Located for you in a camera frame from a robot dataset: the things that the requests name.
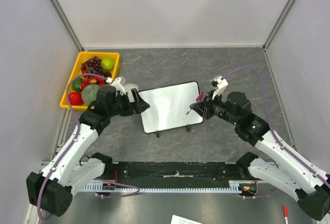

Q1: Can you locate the white toothed cable duct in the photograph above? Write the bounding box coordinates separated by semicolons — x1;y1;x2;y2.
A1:
77;180;244;193

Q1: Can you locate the white marker with magenta cap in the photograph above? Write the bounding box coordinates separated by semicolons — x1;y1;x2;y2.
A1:
182;92;205;120

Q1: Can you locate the green netted melon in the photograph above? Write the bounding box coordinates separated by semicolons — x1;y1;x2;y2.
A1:
81;84;100;105

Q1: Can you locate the red strawberries cluster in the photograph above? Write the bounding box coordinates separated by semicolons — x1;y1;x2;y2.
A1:
79;75;106;90

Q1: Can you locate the aluminium left corner post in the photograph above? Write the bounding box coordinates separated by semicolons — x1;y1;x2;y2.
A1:
49;0;85;51

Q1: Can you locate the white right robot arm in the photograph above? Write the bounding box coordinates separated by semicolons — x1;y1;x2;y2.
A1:
190;92;329;221

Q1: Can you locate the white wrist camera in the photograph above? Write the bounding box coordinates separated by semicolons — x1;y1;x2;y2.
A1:
105;76;126;95
210;76;228;100

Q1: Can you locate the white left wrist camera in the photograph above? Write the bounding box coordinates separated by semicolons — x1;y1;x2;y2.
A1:
105;76;126;95

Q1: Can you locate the grey whiteboard eraser sponge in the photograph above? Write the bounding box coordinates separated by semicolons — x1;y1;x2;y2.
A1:
124;83;139;94

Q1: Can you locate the red apple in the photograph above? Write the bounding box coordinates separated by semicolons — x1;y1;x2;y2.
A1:
68;92;84;106

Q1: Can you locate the yellow plastic fruit tray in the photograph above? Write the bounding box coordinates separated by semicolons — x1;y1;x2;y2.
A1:
60;51;120;111

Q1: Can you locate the white paper sheet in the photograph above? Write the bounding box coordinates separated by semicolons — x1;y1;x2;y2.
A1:
170;215;202;224

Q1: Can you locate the aluminium corner post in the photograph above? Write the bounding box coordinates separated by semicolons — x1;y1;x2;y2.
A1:
262;0;296;52
49;0;85;51

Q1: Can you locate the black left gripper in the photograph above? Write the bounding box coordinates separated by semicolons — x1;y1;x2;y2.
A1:
108;88;149;117

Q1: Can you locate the small black framed whiteboard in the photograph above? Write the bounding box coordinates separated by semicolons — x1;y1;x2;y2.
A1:
139;81;203;137

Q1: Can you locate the light green apple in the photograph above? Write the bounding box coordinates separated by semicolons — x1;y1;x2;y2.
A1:
101;58;116;71

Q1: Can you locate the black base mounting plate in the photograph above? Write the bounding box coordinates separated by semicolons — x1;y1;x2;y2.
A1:
101;162;254;189

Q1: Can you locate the purple grape bunch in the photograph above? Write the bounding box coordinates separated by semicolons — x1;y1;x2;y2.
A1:
80;56;112;77

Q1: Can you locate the red capped marker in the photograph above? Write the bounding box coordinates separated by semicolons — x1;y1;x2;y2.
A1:
283;205;289;224

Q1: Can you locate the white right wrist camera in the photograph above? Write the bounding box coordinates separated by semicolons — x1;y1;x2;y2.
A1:
210;76;228;100

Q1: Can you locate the aluminium right corner post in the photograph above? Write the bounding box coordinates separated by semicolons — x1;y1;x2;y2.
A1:
262;0;296;52

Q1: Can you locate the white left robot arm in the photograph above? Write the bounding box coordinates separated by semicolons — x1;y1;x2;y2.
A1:
26;85;150;220

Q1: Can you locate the dark green lime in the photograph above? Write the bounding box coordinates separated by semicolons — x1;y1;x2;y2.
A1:
72;77;83;92

